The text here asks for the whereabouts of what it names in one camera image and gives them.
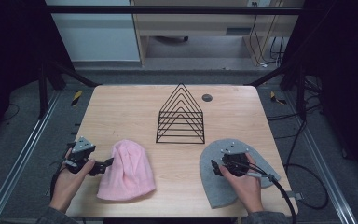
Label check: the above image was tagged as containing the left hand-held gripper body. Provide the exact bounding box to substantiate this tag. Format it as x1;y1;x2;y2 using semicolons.
62;135;97;175

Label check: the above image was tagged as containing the person's left hand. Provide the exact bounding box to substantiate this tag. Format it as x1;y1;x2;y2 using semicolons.
48;148;96;215

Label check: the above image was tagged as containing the aluminium rail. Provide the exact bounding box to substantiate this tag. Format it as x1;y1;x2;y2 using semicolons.
0;90;63;224
282;90;358;224

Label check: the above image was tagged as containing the black wire rack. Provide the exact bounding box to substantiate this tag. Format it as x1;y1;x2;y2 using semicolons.
155;82;206;145

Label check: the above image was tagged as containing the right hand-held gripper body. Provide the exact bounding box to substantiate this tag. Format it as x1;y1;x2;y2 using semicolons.
220;141;252;178

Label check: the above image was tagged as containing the yellow cable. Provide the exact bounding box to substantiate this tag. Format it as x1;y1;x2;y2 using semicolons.
249;14;277;67

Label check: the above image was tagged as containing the grey cable clip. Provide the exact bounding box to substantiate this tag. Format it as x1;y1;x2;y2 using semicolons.
283;189;305;201

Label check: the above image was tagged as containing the white cabinet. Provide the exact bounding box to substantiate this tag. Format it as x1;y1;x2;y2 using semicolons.
44;0;142;63

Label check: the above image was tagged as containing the person's right hand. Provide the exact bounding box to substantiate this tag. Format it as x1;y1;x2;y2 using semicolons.
219;152;266;215

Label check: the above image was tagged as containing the pink beanie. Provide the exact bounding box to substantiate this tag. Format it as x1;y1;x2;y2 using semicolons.
96;138;157;202

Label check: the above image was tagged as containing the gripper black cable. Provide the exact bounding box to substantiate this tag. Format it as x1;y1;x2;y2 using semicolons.
227;158;298;224
48;145;73;201

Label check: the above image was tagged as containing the straight black floor cable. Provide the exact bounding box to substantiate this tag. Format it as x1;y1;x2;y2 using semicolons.
266;102;322;123

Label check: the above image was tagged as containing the looped black floor cable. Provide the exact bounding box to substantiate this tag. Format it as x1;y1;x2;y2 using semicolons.
283;119;330;210

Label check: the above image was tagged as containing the yellow black tape strip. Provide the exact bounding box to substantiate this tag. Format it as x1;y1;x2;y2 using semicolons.
269;91;288;105
71;90;84;107

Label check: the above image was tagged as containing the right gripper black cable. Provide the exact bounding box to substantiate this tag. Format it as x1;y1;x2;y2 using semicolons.
227;158;298;224

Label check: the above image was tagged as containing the black curtain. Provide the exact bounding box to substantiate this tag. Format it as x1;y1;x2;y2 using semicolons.
0;0;76;152
281;0;358;190

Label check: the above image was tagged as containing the black frame strut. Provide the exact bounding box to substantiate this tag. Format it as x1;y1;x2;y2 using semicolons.
46;60;103;89
244;60;300;89

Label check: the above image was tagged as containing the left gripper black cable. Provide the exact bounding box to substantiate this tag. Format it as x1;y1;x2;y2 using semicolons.
48;145;73;201

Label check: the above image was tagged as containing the black frame crossbar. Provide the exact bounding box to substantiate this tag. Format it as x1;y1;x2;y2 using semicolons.
44;5;304;16

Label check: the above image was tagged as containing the wooden desk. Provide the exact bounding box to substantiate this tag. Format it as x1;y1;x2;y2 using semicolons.
130;0;306;67

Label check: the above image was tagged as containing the grey beanie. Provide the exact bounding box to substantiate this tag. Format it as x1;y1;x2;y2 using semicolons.
199;137;282;210

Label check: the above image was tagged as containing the black frame post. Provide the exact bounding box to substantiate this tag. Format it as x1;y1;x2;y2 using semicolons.
295;64;308;121

